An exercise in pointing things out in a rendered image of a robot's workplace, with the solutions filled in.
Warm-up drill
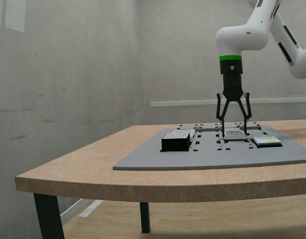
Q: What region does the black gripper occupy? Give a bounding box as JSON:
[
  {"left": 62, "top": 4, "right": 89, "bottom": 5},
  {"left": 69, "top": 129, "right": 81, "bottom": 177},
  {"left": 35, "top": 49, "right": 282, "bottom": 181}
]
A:
[{"left": 216, "top": 75, "right": 252, "bottom": 137}]

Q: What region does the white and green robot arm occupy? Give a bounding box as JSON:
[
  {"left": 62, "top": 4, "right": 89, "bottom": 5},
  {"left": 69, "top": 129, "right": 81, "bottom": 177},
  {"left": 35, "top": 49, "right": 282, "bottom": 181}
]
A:
[{"left": 215, "top": 0, "right": 306, "bottom": 80}]

